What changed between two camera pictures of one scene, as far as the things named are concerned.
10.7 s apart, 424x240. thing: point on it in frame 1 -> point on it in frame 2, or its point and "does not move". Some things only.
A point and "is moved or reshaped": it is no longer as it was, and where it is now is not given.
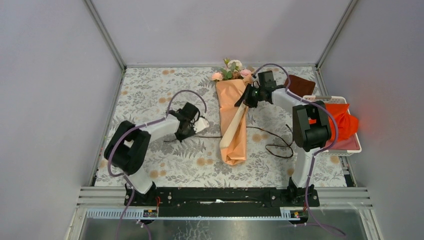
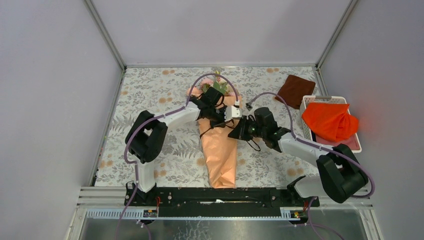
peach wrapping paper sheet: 232,120 is moved or reshaped
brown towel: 301,87 does not move
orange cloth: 347,123 does not move
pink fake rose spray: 233,70 -> 220,84
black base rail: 220,201 does not move
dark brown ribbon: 266,147 -> 230,124
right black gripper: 247,101 -> 239,132
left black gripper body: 189,132 -> 216,116
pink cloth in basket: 351,143 does not move
